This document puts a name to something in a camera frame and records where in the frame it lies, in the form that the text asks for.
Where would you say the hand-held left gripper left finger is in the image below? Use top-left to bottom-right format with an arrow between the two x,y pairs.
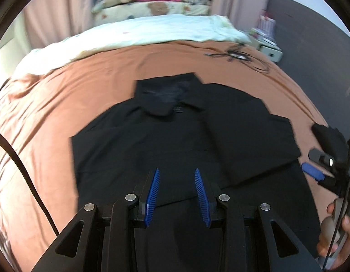
32,168 -> 161,272

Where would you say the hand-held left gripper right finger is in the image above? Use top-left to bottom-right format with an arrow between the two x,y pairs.
194,168 -> 323,272

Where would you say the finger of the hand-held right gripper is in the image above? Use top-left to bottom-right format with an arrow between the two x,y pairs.
301,162 -> 343,197

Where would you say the black shirt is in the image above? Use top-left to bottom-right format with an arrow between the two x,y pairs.
70,72 -> 323,272

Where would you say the white nightstand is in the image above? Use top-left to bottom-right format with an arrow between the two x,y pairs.
250,28 -> 283,63

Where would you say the brown bed sheet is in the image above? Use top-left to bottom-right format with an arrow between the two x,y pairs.
0,38 -> 334,272

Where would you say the white blanket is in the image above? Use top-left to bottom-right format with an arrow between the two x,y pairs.
15,14 -> 250,71

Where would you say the pink curtain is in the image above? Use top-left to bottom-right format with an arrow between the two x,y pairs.
210,0 -> 270,32
23,0 -> 103,51

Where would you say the thick black cable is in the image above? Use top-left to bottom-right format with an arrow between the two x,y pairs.
0,128 -> 60,236

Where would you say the tangled black cable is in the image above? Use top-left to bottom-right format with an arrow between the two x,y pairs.
205,42 -> 270,74

